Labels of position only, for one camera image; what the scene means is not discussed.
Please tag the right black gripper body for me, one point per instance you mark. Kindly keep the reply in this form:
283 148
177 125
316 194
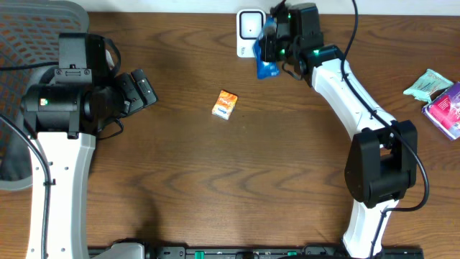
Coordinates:
272 47

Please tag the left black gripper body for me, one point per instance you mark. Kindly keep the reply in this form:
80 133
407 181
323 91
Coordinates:
134 91

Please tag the blue Oreo cookie pack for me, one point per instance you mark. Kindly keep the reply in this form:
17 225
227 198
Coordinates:
265 69

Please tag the small orange snack box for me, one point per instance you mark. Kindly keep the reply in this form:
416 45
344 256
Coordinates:
224 105

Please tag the teal green snack packet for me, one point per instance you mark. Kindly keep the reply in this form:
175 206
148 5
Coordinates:
426 86

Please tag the red purple snack bag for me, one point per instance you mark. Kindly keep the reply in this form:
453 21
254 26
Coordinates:
443 112

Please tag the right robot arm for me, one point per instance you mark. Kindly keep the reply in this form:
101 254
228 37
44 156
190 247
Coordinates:
382 161

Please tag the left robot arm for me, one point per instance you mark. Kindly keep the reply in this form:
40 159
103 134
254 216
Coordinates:
66 116

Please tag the grey plastic mesh basket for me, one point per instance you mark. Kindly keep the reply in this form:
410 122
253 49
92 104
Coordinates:
29 35

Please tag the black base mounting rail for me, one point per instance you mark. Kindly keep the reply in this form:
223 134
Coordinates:
136 250

